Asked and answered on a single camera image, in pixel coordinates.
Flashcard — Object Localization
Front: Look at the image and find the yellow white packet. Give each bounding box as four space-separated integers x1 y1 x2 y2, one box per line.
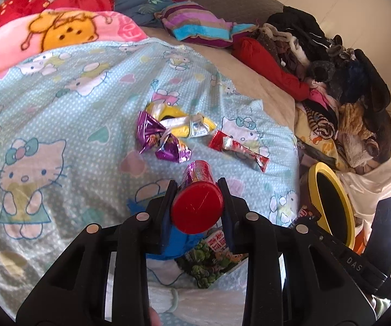
146 101 218 139

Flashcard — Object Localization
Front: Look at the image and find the pink bear print blanket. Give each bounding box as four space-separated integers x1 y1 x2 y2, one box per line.
0 10 148 87

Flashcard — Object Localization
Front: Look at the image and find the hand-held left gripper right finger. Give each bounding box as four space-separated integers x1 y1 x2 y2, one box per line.
217 177 377 326

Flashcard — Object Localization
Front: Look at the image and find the red garment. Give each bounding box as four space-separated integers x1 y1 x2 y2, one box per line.
231 37 313 102

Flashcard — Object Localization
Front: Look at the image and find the blue plastic bag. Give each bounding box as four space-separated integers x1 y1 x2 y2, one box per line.
128 197 203 260

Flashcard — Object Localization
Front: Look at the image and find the red silver wrapper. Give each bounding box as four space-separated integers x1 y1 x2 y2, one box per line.
208 130 270 173

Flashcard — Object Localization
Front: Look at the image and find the light blue cat print blanket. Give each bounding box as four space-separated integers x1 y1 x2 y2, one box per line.
0 37 300 326

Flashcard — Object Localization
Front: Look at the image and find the yellow rimmed black bin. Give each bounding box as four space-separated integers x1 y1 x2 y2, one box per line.
307 162 356 250

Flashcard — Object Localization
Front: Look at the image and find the yellow cartoon print blanket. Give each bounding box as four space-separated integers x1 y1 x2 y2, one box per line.
294 105 342 170

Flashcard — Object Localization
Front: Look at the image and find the cream cloth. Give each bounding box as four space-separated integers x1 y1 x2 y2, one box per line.
335 132 391 255

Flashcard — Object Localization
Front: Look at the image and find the purple striped pillow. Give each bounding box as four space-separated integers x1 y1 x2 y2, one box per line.
155 2 257 46

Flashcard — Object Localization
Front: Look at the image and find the blue floral quilt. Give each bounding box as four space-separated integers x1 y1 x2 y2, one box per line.
112 0 189 28

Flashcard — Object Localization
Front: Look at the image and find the red floral quilt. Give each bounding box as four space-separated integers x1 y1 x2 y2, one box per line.
0 0 114 41

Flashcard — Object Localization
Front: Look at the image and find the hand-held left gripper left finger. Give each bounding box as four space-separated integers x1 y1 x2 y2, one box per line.
15 179 180 326

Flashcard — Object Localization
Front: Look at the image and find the pile of clothes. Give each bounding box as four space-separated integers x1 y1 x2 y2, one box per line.
257 5 391 177

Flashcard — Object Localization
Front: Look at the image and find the beige bed sheet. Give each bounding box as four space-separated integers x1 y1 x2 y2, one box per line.
138 25 296 136

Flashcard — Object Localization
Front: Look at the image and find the purple foil wrapper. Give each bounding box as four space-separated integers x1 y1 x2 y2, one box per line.
155 132 193 164
136 111 167 155

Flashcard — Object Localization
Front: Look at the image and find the green pea snack packet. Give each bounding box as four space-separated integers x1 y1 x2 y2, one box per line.
175 229 250 289

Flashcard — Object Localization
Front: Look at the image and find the white foam net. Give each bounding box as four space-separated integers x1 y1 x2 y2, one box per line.
146 285 247 326

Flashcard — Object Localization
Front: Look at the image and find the red capped tube can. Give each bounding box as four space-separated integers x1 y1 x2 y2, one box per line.
170 159 225 235

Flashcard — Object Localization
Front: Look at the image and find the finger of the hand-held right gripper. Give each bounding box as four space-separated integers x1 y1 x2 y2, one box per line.
307 201 345 246

